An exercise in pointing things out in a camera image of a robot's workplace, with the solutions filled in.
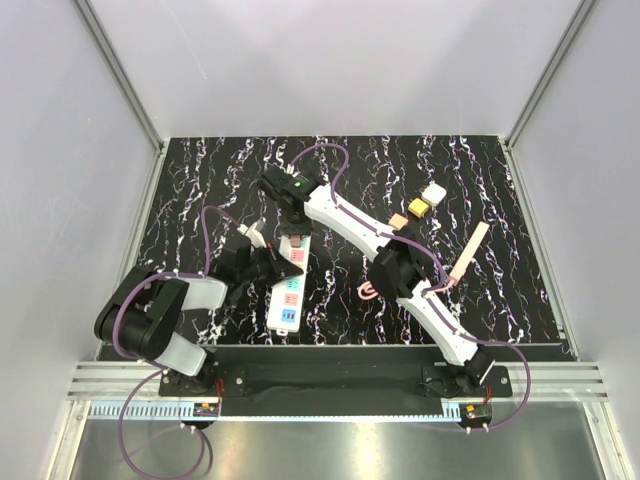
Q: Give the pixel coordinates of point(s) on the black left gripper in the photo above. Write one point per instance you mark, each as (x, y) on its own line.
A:
(280, 269)

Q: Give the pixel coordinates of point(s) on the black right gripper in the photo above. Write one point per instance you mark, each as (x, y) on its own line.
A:
(287, 229)

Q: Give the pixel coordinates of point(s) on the white power strip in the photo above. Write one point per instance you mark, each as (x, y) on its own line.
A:
(285, 307)

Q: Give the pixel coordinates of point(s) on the orange plug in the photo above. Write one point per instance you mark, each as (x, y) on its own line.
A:
(398, 222)

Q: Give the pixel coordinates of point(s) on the yellow plug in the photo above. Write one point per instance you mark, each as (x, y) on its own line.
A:
(418, 208)

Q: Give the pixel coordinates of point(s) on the white square plug adapter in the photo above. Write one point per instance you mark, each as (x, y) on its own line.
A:
(433, 194)

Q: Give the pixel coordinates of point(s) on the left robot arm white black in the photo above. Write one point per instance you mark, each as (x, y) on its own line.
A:
(140, 318)

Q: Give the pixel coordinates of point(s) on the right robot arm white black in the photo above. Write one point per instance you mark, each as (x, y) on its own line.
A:
(398, 269)

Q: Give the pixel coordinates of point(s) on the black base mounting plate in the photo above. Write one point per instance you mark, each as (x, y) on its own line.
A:
(290, 382)

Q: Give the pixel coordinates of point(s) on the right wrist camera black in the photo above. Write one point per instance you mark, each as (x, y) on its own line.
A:
(277, 185)

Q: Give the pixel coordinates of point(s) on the right aluminium frame post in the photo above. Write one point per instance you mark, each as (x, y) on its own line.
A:
(568, 38)

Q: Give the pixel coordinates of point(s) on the aluminium frame post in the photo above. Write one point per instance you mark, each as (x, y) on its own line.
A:
(568, 38)
(113, 63)

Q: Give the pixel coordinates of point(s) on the left aluminium frame post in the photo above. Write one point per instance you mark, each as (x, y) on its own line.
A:
(113, 63)

